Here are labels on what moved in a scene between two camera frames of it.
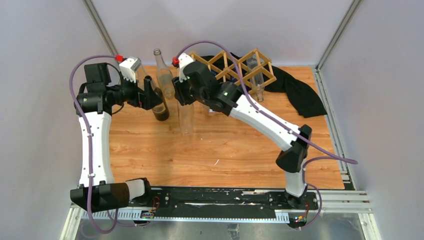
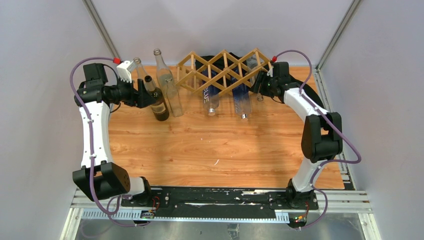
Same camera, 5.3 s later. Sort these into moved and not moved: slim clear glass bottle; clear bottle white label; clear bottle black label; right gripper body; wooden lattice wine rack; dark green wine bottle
Moved: right gripper body; slim clear glass bottle
Not moved: clear bottle white label; dark green wine bottle; wooden lattice wine rack; clear bottle black label
